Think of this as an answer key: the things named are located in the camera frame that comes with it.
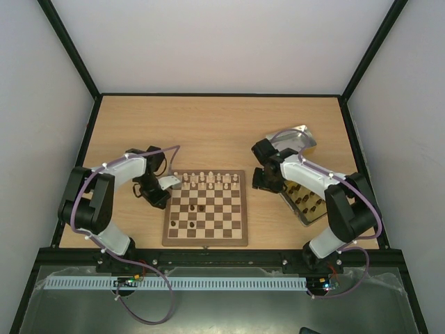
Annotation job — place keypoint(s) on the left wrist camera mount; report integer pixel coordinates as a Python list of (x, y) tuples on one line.
[(168, 181)]

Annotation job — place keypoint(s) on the white slotted cable duct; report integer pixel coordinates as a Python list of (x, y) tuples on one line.
[(176, 283)]

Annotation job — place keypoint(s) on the silver tin lid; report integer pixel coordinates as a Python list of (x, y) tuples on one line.
[(294, 140)]

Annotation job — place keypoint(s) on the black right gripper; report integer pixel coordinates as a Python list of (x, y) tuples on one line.
[(263, 183)]

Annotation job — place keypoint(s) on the gold tin tray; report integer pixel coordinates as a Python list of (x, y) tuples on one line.
[(305, 204)]

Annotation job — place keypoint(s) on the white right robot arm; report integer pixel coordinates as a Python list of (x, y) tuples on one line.
[(351, 206)]

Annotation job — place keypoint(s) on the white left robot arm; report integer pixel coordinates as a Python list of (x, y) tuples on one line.
[(87, 202)]

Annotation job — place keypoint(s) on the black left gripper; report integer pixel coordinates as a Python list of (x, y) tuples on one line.
[(156, 201)]

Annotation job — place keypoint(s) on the wooden chessboard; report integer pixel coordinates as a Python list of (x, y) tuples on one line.
[(224, 223)]

